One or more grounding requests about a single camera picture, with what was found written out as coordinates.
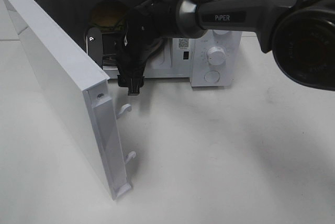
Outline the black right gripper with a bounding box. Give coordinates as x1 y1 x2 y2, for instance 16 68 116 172
114 0 166 95

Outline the white microwave door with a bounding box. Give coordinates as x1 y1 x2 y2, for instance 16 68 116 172
4 0 136 199

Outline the burger with lettuce and tomato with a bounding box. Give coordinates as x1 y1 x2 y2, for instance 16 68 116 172
88 0 129 32

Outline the white microwave knob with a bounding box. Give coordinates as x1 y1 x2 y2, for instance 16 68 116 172
207 47 226 66

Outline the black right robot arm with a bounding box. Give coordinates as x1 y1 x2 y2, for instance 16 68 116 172
116 0 334 95

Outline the glass microwave turntable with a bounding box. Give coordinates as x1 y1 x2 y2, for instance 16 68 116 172
102 39 166 67

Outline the white microwave oven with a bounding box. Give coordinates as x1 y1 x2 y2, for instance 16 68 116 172
8 0 241 87

